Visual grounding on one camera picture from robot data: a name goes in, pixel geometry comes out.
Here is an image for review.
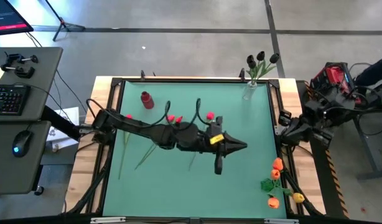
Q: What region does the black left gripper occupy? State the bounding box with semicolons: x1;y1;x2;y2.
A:
205;115;248;175

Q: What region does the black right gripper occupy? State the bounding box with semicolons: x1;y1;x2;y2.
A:
277;108;322;147

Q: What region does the clear cut-glass vase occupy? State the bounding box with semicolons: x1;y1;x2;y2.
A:
242;80;258;101

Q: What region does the red ribbed vase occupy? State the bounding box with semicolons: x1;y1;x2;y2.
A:
140;91;155;110

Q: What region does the hazard-striped floor strip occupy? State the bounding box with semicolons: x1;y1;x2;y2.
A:
304;81;350;218

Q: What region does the red and black tool case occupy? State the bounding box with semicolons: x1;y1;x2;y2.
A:
311;61;363;106

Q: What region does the grey metal stand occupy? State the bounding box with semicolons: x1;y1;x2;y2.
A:
354;107;382;182

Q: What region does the wooden work table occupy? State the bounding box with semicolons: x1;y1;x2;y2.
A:
63;75;327;216

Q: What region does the white paper sheet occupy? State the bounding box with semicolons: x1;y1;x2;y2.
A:
46;106;81;152

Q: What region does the grey side desk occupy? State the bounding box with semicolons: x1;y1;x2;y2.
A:
0;46;63;122

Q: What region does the black tripod stand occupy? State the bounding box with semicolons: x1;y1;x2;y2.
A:
43;0;86;42

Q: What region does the black computer mouse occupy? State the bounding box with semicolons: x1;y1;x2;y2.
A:
12;129;34;158

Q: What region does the black screw clamp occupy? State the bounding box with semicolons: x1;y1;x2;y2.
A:
4;53;39;65
0;63;35;79

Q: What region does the grey mouse shelf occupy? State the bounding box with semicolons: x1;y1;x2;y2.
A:
0;120;52;195

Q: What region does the backlit black keyboard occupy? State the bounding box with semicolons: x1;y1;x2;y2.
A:
0;83;31;116

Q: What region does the dark computer monitor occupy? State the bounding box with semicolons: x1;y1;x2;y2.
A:
0;0;35;37

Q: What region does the black aluminium table frame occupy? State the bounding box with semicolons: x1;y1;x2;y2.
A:
62;76;325;218

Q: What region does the silver edge bracket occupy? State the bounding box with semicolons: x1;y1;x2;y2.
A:
90;216;126;224
264;218;300;224

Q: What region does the black floor cable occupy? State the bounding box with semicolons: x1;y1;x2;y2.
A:
26;32;88;113

